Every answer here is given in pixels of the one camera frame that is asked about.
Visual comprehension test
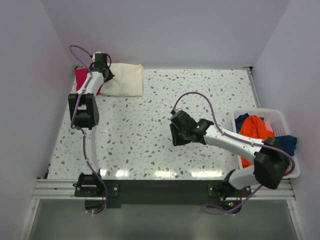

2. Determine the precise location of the cream white t shirt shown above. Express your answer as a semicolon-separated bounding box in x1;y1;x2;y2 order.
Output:
99;63;144;97

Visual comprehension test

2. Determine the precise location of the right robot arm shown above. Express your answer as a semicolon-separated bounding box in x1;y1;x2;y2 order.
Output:
170;110;293;197

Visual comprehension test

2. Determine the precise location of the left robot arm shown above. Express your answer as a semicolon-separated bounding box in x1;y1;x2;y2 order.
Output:
68;52;115;196

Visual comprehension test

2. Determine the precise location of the folded red t shirt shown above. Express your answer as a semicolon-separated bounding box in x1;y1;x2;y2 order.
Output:
75;68;104;95

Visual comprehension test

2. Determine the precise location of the orange t shirt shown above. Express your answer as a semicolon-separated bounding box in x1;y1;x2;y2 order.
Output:
239;114;292;173

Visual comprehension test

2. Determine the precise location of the pink garment in basket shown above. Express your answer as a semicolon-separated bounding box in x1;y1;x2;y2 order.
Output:
264;121;273;132

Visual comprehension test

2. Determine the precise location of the white plastic laundry basket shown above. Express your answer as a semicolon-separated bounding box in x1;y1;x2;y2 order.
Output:
231;108;301;179

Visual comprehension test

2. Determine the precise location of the navy blue t shirt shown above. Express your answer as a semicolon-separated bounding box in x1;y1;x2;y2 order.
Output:
234;112;298;157

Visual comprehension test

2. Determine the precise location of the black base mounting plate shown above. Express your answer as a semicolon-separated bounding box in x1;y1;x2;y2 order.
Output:
73;176;251;210

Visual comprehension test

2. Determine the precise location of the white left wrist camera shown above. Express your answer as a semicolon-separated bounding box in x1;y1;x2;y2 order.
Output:
92;51;102;56

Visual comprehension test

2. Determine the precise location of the aluminium table frame rail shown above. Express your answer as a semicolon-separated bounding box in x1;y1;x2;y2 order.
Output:
32;65;297;201

